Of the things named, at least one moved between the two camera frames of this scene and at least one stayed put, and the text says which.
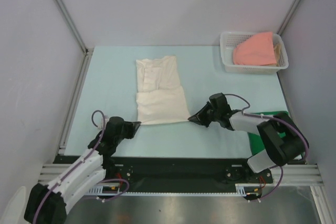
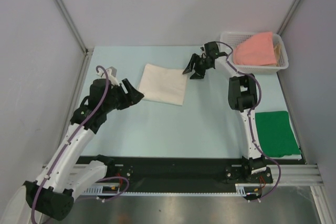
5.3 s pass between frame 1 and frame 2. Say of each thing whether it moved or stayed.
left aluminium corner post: stayed
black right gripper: moved
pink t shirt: stayed
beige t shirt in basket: stayed
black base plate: stayed
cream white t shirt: moved
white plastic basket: stayed
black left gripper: moved
